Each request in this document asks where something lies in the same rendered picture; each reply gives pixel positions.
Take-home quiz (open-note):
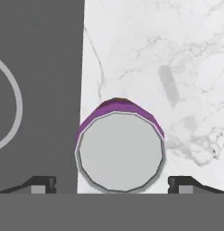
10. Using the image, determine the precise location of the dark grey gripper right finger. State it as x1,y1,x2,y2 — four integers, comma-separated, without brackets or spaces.
167,175,224,195

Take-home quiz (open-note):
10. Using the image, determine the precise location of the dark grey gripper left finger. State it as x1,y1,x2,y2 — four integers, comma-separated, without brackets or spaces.
0,175,57,195

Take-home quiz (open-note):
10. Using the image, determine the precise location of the purple soda can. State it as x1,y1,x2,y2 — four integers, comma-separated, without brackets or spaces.
74,97,166,194

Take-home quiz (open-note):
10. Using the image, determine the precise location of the dark grey hob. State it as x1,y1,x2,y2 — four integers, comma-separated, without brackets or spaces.
0,0,86,195

